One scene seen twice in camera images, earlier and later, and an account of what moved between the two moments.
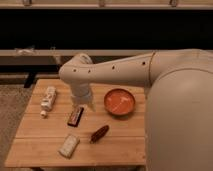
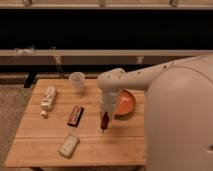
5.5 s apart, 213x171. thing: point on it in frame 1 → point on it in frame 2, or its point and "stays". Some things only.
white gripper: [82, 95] → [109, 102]
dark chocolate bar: [75, 116] stays
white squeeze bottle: [48, 100] stays
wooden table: [55, 133] stays
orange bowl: [119, 101] stays
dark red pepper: [99, 134] → [105, 121]
